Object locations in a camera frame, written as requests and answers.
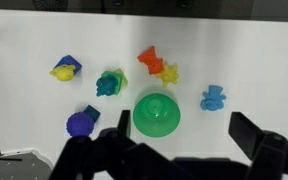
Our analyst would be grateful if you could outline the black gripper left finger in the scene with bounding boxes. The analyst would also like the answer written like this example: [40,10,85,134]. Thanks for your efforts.
[48,109,198,180]

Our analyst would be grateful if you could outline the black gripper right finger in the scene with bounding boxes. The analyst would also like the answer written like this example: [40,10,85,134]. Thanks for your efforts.
[228,111,288,180]

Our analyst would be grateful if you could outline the teal rubber toy figure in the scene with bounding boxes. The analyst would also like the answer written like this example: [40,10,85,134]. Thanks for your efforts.
[95,73,119,98]

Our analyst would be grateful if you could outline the green plastic bowl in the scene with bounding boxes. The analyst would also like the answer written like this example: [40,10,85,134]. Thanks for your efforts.
[132,93,181,138]

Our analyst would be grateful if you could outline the dark blue block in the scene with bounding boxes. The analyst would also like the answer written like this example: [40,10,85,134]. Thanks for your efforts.
[82,104,102,123]

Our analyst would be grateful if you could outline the purple bumpy ball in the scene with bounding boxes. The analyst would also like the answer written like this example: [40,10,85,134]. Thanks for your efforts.
[65,111,95,138]

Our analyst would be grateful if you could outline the light blue rubber toy figure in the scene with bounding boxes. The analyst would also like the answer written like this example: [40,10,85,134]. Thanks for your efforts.
[200,85,227,112]

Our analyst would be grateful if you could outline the green cube block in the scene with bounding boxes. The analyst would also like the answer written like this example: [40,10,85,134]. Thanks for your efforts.
[100,69,124,96]

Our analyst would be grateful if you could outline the yellow-green block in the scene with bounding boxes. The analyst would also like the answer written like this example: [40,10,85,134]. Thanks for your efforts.
[114,68,129,89]

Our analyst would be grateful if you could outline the yellow spiky rubber toy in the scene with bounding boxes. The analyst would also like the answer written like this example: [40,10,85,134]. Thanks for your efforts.
[155,63,180,88]

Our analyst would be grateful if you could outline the orange rubber toy figure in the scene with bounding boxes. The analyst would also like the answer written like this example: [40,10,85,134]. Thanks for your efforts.
[137,45,165,75]

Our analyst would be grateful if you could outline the yellow rubber toy figure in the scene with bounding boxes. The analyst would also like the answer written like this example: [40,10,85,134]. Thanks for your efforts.
[49,64,77,82]

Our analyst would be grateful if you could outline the grey metal mounting plate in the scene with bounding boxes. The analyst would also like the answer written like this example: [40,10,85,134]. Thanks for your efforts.
[0,149,55,180]

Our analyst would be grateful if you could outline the black round fan grille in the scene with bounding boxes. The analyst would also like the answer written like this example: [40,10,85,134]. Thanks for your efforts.
[32,0,69,13]

